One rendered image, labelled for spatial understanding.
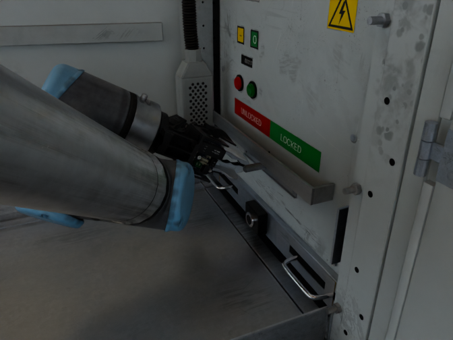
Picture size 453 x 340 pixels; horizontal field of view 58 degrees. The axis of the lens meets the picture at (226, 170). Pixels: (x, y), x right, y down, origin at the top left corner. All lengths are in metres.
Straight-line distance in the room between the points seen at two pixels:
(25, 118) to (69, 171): 0.06
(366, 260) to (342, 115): 0.20
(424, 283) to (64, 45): 0.88
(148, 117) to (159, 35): 0.42
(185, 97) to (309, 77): 0.33
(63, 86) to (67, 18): 0.46
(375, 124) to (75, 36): 0.73
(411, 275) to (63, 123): 0.35
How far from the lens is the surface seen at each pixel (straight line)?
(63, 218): 0.56
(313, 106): 0.64
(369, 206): 0.50
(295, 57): 0.67
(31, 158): 0.27
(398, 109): 0.45
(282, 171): 0.67
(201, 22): 0.99
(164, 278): 0.78
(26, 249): 0.93
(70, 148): 0.30
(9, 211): 1.03
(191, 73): 0.88
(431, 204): 0.41
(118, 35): 1.01
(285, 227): 0.77
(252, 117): 0.83
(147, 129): 0.62
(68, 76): 0.60
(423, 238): 0.43
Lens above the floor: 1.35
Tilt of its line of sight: 26 degrees down
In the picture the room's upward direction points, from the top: straight up
